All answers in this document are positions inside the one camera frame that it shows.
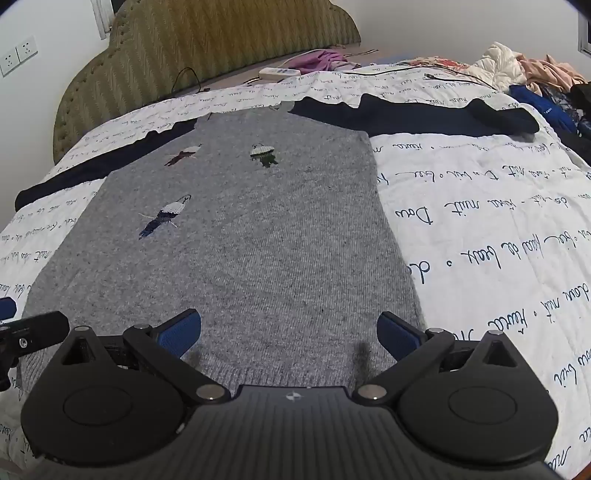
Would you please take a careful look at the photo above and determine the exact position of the dark clothes pile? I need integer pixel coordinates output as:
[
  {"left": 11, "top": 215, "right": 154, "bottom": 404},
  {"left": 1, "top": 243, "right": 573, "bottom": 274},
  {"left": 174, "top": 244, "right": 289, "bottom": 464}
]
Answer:
[{"left": 569, "top": 80, "right": 591, "bottom": 163}]

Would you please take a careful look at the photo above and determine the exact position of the thin black cable loop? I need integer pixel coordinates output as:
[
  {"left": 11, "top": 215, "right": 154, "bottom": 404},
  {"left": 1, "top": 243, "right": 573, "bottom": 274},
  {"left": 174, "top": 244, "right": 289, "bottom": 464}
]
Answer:
[{"left": 171, "top": 67, "right": 212, "bottom": 96}]

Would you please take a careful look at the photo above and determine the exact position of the blue garment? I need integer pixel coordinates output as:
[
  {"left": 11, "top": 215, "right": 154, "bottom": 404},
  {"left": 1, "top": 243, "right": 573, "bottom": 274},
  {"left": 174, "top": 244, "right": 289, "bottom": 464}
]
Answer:
[{"left": 508, "top": 83, "right": 579, "bottom": 136}]

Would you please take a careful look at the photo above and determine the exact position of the grey sweater with navy sleeves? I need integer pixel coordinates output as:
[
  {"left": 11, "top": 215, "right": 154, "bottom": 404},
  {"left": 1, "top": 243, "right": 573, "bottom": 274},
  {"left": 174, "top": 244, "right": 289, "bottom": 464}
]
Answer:
[{"left": 14, "top": 92, "right": 541, "bottom": 402}]

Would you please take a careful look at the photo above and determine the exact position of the olive padded headboard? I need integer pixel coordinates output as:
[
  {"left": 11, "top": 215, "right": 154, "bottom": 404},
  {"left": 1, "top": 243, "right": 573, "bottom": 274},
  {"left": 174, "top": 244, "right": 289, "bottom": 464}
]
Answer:
[{"left": 53, "top": 0, "right": 363, "bottom": 164}]

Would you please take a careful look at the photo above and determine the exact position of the purple cloth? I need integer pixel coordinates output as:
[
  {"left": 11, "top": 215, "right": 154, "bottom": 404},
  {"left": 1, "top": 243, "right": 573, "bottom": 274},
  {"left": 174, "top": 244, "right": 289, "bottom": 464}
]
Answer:
[{"left": 288, "top": 48, "right": 357, "bottom": 75}]

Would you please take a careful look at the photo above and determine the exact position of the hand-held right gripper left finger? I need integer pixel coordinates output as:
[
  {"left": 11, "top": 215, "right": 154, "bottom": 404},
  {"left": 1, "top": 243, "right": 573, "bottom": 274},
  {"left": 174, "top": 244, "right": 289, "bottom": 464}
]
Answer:
[{"left": 58, "top": 308, "right": 232, "bottom": 409}]

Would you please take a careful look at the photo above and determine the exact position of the floral cloth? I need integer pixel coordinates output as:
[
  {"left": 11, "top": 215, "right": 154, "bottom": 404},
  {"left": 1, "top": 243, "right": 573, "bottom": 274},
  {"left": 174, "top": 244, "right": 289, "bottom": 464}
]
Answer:
[{"left": 406, "top": 55, "right": 472, "bottom": 73}]

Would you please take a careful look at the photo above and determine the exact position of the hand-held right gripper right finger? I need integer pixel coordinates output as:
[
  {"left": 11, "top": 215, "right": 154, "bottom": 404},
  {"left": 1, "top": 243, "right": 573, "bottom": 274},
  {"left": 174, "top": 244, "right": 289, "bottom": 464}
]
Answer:
[{"left": 352, "top": 311, "right": 523, "bottom": 409}]

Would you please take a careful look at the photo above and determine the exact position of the white puffy jacket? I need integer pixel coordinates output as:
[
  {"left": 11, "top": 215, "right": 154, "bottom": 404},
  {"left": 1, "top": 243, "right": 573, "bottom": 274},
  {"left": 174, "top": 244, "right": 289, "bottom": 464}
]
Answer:
[{"left": 466, "top": 41, "right": 528, "bottom": 92}]

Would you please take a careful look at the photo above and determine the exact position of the pink cloth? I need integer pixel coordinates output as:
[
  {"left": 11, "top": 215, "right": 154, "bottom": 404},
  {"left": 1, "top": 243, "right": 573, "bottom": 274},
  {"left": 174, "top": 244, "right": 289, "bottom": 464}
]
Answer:
[{"left": 515, "top": 53, "right": 588, "bottom": 96}]

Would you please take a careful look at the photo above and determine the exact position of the white power strip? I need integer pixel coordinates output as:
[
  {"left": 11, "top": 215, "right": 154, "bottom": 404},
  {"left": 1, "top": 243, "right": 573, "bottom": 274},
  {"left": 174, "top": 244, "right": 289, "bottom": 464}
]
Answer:
[{"left": 259, "top": 67, "right": 302, "bottom": 82}]

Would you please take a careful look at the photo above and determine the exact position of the long black cable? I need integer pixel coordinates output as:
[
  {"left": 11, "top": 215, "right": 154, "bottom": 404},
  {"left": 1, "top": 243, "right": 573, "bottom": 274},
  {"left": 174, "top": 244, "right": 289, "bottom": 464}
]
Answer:
[{"left": 332, "top": 60, "right": 502, "bottom": 89}]

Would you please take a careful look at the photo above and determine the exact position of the white wall socket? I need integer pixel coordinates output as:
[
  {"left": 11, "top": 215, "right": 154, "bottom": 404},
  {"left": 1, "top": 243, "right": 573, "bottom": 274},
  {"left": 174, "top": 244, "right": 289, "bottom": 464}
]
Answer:
[
  {"left": 0, "top": 45, "right": 20, "bottom": 78},
  {"left": 16, "top": 34, "right": 38, "bottom": 64}
]

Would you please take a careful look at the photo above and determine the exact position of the white quilt with blue script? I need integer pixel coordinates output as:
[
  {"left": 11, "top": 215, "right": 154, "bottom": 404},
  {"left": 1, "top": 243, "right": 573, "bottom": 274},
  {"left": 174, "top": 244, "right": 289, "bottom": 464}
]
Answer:
[{"left": 0, "top": 58, "right": 591, "bottom": 480}]

